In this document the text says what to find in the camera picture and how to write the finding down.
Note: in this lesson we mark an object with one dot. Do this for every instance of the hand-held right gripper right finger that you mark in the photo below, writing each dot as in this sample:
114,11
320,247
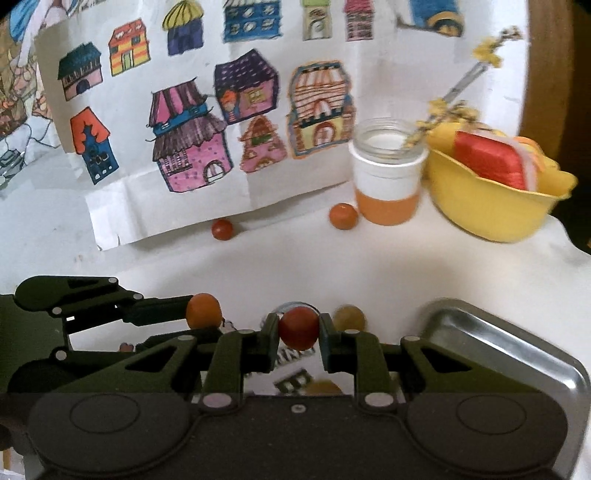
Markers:
328,350

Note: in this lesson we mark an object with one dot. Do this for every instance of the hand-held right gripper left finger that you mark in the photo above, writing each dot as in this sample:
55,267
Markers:
268,350

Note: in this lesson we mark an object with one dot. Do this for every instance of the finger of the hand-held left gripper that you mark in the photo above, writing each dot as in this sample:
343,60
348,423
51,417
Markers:
157,309
92,354

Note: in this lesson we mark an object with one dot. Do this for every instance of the red cherry tomato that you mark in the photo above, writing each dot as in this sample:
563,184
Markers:
222,229
298,327

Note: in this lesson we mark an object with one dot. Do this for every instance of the brown longan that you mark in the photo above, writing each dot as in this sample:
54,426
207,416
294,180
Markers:
349,318

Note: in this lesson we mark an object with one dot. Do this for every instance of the small orange cherry tomato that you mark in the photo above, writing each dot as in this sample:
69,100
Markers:
203,310

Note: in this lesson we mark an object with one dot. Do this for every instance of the large orange cherry tomato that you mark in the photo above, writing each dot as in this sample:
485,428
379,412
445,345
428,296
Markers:
343,215

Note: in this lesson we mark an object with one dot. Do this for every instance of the metal tray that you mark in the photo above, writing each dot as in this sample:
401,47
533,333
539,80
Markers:
485,350

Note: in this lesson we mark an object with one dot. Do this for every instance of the coloured houses drawing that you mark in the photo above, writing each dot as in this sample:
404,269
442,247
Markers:
129,217

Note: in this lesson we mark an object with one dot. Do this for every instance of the white and orange jar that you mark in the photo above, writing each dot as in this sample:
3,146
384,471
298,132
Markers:
388,184

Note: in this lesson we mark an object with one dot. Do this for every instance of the yellow plastic bowl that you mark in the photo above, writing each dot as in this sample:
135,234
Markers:
485,207

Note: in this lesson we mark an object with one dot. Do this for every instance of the figure with fan poster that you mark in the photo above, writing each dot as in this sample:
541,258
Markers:
18,115

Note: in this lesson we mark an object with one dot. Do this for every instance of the red packet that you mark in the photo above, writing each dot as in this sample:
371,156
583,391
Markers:
489,157

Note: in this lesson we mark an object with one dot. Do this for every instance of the white plastic packet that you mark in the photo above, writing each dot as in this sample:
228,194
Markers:
525,164

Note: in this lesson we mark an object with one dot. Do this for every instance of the orange ribbon roll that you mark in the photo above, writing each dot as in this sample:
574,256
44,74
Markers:
535,157

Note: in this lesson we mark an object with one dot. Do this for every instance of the yellow flower branch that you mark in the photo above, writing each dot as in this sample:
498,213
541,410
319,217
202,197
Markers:
487,50

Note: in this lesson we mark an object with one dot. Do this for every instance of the figure with bear poster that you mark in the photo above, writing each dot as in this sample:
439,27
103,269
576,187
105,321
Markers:
438,16

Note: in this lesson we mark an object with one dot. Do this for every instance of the wooden door frame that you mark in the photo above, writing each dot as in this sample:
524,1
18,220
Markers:
554,69

